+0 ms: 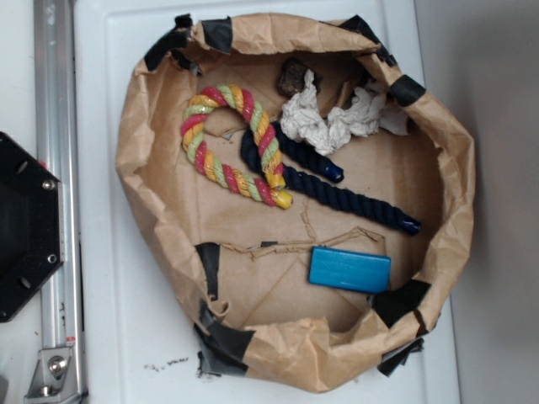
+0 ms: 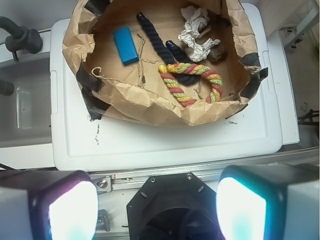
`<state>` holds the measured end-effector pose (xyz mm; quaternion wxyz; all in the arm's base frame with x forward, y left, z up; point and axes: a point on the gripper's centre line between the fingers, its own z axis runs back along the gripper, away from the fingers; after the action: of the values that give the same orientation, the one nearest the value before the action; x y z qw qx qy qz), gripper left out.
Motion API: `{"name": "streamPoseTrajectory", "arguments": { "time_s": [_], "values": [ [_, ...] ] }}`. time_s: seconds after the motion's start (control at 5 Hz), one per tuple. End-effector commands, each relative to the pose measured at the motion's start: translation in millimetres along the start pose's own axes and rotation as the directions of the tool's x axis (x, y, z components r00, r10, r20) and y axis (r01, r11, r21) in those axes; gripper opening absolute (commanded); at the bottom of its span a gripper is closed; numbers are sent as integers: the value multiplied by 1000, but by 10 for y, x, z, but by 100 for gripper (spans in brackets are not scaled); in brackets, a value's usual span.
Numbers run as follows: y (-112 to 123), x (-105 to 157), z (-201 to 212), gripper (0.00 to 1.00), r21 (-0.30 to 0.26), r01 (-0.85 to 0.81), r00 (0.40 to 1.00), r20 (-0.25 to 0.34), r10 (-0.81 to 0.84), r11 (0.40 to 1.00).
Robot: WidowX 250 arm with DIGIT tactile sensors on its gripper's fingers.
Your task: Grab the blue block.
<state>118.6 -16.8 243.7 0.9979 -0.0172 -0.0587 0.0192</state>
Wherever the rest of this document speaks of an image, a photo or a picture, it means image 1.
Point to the blue rectangular block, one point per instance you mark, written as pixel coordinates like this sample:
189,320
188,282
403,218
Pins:
346,270

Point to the brown paper bag bin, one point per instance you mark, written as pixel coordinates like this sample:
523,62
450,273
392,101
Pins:
239,268

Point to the dark brown rock chunk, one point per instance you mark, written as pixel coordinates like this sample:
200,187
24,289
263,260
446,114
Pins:
291,79

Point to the crumpled white paper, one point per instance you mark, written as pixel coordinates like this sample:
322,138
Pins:
370,111

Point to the white plastic tray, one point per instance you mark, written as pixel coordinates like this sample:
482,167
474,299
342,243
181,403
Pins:
140,346

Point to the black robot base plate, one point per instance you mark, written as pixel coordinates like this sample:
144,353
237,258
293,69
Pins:
30,227

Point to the aluminium extrusion rail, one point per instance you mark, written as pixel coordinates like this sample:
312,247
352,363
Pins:
61,297

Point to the metal corner bracket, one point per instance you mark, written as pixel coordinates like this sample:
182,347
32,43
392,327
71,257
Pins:
54,379

